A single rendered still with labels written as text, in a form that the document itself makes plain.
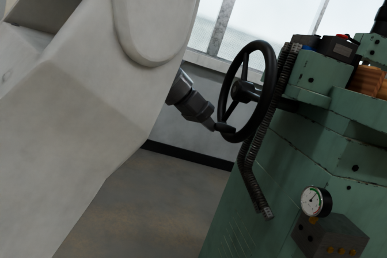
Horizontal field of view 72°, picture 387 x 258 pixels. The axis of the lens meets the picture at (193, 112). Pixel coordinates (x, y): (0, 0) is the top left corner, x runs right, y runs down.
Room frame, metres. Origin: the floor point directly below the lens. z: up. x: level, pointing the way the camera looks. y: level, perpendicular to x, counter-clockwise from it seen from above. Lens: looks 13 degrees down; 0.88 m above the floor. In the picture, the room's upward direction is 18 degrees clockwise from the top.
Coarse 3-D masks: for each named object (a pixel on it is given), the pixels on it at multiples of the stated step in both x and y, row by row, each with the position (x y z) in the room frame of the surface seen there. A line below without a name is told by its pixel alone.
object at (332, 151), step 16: (288, 112) 0.81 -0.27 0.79; (272, 128) 0.85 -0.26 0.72; (288, 128) 0.78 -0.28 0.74; (304, 128) 0.72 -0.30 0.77; (320, 128) 0.66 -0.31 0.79; (304, 144) 0.69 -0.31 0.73; (320, 144) 0.64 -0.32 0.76; (336, 144) 0.60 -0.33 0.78; (352, 144) 0.58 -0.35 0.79; (368, 144) 0.60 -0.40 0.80; (320, 160) 0.62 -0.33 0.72; (336, 160) 0.58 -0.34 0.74; (352, 160) 0.59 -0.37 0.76; (368, 160) 0.60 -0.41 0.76; (384, 160) 0.61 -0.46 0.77; (352, 176) 0.59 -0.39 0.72; (368, 176) 0.60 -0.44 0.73; (384, 176) 0.62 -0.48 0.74
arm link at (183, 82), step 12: (180, 84) 0.62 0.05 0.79; (192, 84) 0.65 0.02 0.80; (168, 96) 0.62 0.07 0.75; (180, 96) 0.62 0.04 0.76; (192, 96) 0.64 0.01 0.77; (180, 108) 0.67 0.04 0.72; (192, 108) 0.63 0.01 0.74; (204, 108) 0.63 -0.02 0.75; (192, 120) 0.67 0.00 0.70; (204, 120) 0.63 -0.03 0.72
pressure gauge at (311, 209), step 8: (304, 192) 0.55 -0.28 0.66; (312, 192) 0.53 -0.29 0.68; (320, 192) 0.51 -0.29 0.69; (328, 192) 0.52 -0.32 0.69; (304, 200) 0.54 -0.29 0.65; (312, 200) 0.52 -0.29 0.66; (320, 200) 0.50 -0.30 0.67; (328, 200) 0.50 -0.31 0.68; (304, 208) 0.53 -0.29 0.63; (312, 208) 0.51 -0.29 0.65; (320, 208) 0.49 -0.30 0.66; (328, 208) 0.50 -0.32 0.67; (312, 216) 0.50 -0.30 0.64; (320, 216) 0.50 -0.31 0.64
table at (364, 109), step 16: (304, 96) 0.65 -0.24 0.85; (320, 96) 0.66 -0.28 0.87; (336, 96) 0.66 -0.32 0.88; (352, 96) 0.62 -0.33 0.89; (368, 96) 0.58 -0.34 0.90; (336, 112) 0.64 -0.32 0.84; (352, 112) 0.60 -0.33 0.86; (368, 112) 0.56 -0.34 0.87; (384, 112) 0.53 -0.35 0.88; (384, 128) 0.52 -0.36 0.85
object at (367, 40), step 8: (360, 40) 0.82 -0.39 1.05; (368, 40) 0.79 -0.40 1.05; (376, 40) 0.79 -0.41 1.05; (384, 40) 0.80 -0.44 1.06; (360, 48) 0.81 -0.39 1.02; (368, 48) 0.79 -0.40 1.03; (376, 48) 0.79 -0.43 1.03; (384, 48) 0.80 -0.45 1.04; (368, 56) 0.79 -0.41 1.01; (376, 56) 0.80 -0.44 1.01; (384, 56) 0.81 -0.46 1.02; (368, 64) 0.83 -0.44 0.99; (376, 64) 0.84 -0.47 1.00; (384, 64) 0.81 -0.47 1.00
